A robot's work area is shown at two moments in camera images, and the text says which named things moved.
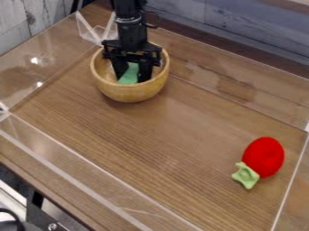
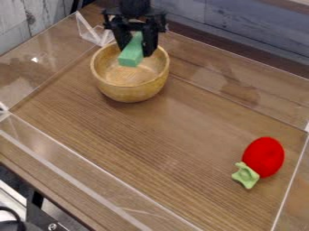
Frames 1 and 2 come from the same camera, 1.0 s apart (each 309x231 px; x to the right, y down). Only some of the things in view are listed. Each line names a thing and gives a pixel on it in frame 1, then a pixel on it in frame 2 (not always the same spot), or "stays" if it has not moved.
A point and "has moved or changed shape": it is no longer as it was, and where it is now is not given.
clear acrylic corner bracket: (98, 33) stays
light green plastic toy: (246, 176) stays
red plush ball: (264, 154) stays
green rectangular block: (130, 76) has moved or changed shape
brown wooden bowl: (130, 92) stays
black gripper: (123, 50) to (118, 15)
